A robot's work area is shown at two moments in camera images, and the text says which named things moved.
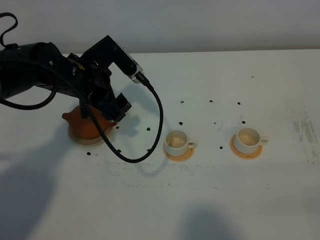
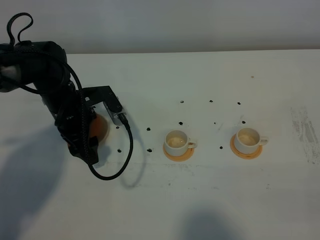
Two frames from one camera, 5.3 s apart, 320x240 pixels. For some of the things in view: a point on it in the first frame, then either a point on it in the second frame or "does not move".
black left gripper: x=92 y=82 -> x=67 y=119
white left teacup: x=176 y=143 does not move
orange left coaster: x=184 y=157 does not move
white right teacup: x=248 y=140 does not move
